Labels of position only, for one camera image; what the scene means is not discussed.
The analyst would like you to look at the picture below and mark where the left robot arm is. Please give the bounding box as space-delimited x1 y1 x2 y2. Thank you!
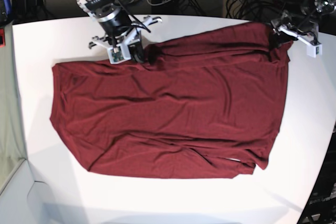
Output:
271 0 335 58

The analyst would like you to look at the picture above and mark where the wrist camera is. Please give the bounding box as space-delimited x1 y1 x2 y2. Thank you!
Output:
107 47 131 65
307 44 322 58

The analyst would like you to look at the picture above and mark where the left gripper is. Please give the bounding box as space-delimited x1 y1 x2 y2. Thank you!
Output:
269 16 319 50

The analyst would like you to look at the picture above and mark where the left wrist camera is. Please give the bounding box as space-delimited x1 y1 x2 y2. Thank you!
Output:
307 44 322 58

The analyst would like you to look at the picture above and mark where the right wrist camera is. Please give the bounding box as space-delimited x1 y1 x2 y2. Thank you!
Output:
107 47 131 65

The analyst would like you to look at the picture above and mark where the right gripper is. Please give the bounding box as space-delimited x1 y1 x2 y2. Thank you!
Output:
88 16 162 63

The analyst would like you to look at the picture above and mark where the blue handled tool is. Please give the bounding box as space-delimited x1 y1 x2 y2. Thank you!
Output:
3 0 12 16

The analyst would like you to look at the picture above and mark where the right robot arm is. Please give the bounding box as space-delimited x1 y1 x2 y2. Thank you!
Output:
76 0 162 65

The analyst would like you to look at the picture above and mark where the dark red t-shirt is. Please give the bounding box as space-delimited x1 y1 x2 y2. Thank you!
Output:
50 22 292 179

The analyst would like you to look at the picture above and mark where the red box at left edge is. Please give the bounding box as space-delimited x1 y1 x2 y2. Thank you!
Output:
0 28 6 48

